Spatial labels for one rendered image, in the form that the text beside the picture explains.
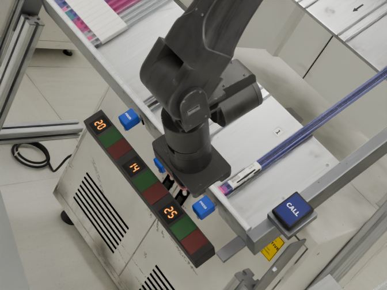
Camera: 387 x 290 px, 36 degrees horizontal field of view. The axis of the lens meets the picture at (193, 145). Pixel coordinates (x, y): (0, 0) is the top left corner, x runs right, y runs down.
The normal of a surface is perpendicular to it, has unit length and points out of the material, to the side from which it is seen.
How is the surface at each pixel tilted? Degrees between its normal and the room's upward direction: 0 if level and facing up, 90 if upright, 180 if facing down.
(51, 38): 90
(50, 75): 0
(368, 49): 43
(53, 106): 0
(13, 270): 0
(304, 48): 90
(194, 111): 86
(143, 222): 90
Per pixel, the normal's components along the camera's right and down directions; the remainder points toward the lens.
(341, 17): -0.10, -0.49
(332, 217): 0.47, -0.74
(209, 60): 0.50, 0.61
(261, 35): -0.65, 0.08
